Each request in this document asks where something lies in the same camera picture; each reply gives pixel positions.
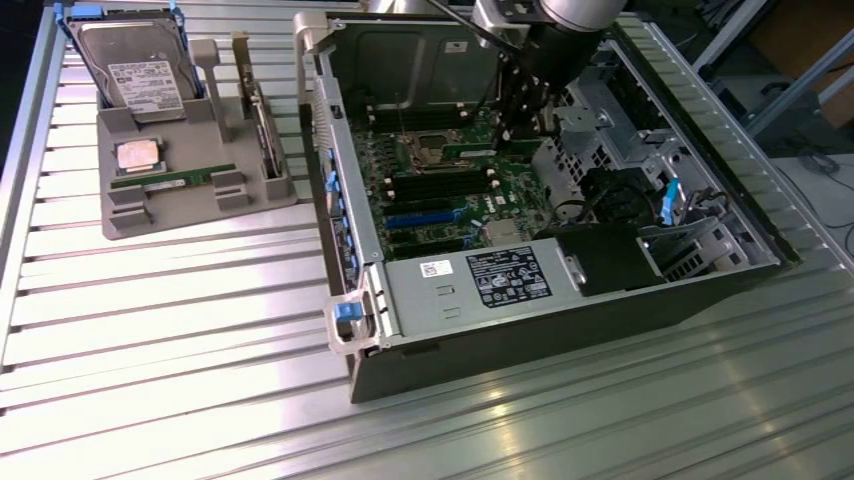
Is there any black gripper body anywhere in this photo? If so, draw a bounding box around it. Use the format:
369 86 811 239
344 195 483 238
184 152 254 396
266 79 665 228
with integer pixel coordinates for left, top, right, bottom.
511 22 603 87

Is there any silver hard disk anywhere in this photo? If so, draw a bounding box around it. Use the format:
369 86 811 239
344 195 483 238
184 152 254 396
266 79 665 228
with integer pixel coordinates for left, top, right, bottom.
74 19 189 124

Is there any silver chipset heatsink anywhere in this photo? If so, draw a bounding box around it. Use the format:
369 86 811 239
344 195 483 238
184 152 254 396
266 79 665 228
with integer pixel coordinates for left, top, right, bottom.
481 218 520 245

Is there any black RAM slot bank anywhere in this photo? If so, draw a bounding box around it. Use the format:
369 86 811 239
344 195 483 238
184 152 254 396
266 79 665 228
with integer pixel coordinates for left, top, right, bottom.
388 166 493 202
366 105 464 134

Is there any graphics card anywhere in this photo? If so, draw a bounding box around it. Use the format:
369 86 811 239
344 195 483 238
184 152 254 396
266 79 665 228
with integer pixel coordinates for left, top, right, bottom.
228 31 286 182

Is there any grey power supply unit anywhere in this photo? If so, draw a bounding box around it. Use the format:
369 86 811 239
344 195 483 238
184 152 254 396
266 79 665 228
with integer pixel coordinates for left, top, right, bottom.
381 237 589 337

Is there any aluminium frame post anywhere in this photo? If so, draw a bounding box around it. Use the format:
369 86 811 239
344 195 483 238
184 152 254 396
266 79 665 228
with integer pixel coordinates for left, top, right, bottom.
685 0 854 146

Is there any black expansion slot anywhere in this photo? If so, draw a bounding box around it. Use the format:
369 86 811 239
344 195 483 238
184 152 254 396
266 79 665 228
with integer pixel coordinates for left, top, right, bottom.
386 197 456 213

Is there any green motherboard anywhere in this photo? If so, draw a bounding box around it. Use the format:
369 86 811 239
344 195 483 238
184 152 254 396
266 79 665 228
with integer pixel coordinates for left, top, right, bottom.
350 118 556 262

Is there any grey case handle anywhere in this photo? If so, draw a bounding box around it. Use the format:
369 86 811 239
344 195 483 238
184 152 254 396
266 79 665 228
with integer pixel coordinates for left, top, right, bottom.
292 11 334 111

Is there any metal disk bay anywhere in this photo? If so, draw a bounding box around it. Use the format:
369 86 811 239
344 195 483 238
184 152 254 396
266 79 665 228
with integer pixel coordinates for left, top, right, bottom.
540 64 675 176

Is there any CPU socket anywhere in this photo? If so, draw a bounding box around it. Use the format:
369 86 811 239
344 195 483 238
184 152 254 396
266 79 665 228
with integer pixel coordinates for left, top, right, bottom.
397 131 457 174

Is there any blue expansion slot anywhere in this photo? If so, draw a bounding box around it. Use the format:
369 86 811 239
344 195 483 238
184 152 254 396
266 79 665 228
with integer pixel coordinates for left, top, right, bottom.
382 208 457 230

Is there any black open PC case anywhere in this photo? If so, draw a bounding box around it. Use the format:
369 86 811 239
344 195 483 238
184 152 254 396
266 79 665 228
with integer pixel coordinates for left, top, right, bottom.
292 9 803 404

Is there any grey parts rack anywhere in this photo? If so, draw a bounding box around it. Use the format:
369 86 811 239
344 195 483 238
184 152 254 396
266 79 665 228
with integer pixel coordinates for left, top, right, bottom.
96 39 298 242

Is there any CPU chip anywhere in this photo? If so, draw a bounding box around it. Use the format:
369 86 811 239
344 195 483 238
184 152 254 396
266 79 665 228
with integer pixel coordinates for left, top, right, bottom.
112 138 169 177

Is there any green RAM stick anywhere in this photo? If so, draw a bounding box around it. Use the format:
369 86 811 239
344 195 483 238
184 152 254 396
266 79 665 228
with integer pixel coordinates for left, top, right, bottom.
441 141 496 157
108 166 226 192

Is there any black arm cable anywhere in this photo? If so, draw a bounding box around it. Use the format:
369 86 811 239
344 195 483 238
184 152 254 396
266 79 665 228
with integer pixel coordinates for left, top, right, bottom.
423 0 523 57

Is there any black case fan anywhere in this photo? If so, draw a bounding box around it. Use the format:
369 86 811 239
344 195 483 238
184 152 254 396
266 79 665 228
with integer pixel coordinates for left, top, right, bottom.
576 167 664 224

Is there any blue disk caddy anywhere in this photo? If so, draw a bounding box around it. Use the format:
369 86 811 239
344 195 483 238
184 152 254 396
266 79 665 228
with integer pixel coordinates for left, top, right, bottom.
52 1 202 101

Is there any blue case latch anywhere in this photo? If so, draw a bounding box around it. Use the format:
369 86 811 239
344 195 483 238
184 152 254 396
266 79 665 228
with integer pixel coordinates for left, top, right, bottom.
324 301 362 325

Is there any blue wire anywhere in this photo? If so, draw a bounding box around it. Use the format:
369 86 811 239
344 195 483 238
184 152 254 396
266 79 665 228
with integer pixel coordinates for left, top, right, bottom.
657 178 683 227

